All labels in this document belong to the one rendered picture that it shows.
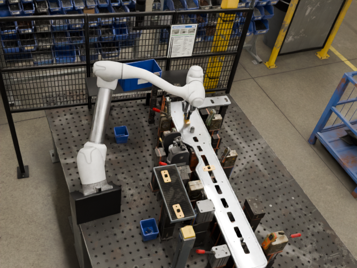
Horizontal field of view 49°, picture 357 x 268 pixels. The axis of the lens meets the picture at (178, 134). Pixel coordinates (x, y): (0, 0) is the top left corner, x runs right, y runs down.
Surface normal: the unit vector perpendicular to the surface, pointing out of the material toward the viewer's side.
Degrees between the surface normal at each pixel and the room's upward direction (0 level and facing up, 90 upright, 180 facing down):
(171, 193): 0
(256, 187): 0
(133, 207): 0
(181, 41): 90
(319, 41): 92
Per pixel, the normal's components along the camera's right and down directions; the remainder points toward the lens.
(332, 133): 0.13, -0.69
